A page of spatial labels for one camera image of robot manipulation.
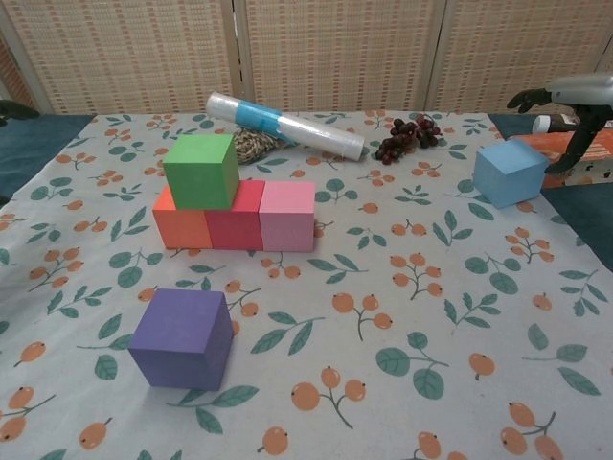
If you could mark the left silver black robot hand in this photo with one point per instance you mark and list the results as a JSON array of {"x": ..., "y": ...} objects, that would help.
[{"x": 16, "y": 111}]

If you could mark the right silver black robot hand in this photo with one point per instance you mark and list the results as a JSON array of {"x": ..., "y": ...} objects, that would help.
[{"x": 584, "y": 91}]

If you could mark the light blue cube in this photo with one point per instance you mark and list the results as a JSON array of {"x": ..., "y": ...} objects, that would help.
[{"x": 510, "y": 175}]

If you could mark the green cube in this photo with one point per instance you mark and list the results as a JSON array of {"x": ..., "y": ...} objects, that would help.
[{"x": 201, "y": 177}]

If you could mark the orange cube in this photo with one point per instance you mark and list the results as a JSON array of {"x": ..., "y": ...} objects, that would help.
[{"x": 184, "y": 230}]

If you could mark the red cube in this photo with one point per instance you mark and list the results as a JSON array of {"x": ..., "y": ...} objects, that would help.
[{"x": 234, "y": 230}]

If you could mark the pink cube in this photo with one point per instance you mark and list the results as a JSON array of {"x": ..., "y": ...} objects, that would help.
[{"x": 287, "y": 220}]

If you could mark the grape juice bottle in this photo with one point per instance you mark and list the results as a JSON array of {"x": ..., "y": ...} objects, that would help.
[{"x": 555, "y": 125}]

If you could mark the orange carton box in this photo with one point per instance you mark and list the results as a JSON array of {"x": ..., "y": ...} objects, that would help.
[{"x": 598, "y": 167}]

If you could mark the woven bamboo screen panel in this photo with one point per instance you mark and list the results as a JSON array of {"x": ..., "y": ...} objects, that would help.
[
  {"x": 517, "y": 43},
  {"x": 120, "y": 52},
  {"x": 335, "y": 52}
]

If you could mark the dark purple grape bunch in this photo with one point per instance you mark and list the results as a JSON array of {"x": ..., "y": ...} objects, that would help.
[{"x": 397, "y": 144}]

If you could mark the clear film roll blue label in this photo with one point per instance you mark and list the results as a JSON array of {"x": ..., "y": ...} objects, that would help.
[{"x": 311, "y": 131}]

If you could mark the purple cube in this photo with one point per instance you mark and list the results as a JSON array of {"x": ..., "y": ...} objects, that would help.
[{"x": 177, "y": 340}]

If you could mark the floral tablecloth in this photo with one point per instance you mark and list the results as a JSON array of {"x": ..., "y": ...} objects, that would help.
[{"x": 383, "y": 311}]

